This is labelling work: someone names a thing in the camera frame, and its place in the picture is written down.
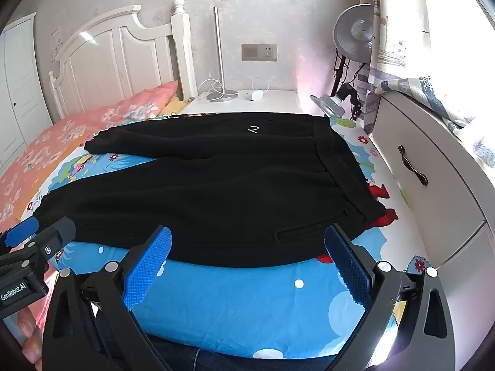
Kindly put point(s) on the white nightstand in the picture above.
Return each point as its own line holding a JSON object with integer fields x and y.
{"x": 270, "y": 104}

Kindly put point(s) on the white drawer cabinet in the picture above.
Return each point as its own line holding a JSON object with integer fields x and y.
{"x": 425, "y": 143}

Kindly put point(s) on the blue printed bedsheet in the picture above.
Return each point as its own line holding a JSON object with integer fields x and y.
{"x": 239, "y": 301}

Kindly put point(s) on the small white charger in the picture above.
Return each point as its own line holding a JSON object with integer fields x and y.
{"x": 256, "y": 95}

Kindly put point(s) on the white wardrobe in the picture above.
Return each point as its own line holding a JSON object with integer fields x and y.
{"x": 19, "y": 85}

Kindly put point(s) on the white wooden headboard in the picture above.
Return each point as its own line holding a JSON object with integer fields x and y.
{"x": 116, "y": 54}

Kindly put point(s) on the black lamp stand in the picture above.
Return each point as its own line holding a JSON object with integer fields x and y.
{"x": 350, "y": 92}

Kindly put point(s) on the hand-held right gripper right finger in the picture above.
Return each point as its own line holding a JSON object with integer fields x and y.
{"x": 348, "y": 266}

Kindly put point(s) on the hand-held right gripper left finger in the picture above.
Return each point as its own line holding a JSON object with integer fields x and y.
{"x": 149, "y": 266}

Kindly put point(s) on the small silver lamp head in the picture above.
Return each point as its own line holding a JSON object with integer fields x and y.
{"x": 328, "y": 104}

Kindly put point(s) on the black pants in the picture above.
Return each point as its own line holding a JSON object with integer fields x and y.
{"x": 212, "y": 185}

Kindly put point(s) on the silver pole lamp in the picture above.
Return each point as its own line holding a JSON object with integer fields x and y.
{"x": 217, "y": 46}

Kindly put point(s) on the pink floral quilt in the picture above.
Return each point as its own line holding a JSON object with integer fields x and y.
{"x": 58, "y": 143}

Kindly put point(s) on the grey wall outlet panel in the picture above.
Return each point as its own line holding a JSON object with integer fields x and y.
{"x": 259, "y": 52}

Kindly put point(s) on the yellow cloth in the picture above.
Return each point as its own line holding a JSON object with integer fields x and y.
{"x": 174, "y": 105}

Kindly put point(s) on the person's left hand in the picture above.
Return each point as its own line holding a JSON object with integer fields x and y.
{"x": 29, "y": 328}

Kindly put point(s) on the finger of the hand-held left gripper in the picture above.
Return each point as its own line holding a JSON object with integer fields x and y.
{"x": 58, "y": 234}
{"x": 23, "y": 231}

